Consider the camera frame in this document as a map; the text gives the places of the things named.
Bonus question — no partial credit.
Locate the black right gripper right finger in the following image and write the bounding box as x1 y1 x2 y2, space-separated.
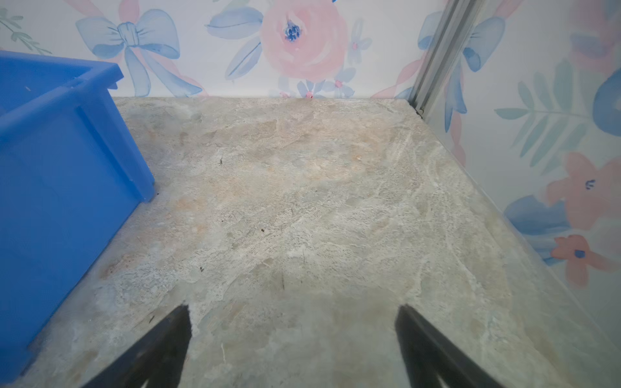
395 305 502 388

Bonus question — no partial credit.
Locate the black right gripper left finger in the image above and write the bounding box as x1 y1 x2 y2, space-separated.
85 305 192 387

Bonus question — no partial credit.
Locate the blue plastic bin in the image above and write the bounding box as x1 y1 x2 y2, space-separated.
1 51 155 384

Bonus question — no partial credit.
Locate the aluminium corner post right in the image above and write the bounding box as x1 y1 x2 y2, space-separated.
408 0 485 120

